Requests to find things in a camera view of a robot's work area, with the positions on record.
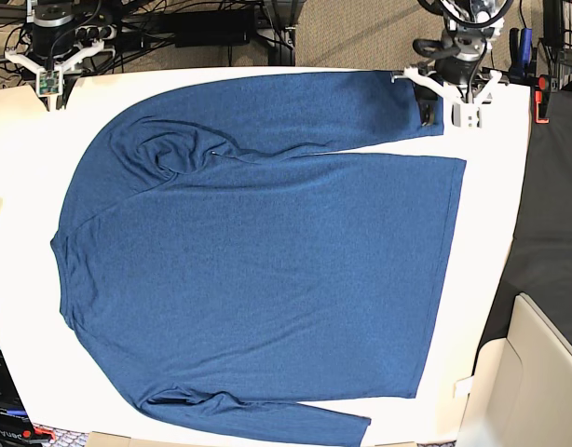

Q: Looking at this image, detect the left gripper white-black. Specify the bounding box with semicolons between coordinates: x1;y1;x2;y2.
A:
390;27;503;129

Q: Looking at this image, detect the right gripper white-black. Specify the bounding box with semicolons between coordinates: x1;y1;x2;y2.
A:
4;8;103;96

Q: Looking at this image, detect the blue long-sleeve shirt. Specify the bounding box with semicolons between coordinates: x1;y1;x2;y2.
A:
51;72;465;446

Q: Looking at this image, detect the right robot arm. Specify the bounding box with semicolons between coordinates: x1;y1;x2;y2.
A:
0;1;304;111

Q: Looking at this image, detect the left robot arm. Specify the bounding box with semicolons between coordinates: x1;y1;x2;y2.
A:
391;1;512;129

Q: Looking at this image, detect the red clamp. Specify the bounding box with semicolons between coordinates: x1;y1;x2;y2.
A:
534;74;552;124

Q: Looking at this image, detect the black power supply box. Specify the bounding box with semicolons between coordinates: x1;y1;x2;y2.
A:
173;9;256;47

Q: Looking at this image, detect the beige plastic bin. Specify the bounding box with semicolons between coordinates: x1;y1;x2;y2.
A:
456;293;572;447

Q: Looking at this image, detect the black box with label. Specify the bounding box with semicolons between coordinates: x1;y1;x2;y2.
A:
0;348;31;446

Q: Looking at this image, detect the cardboard box edge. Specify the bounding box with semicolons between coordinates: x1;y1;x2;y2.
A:
85;431;131;447

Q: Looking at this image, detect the blue handled tool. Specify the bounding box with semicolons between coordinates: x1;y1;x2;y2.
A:
509;28;532;81

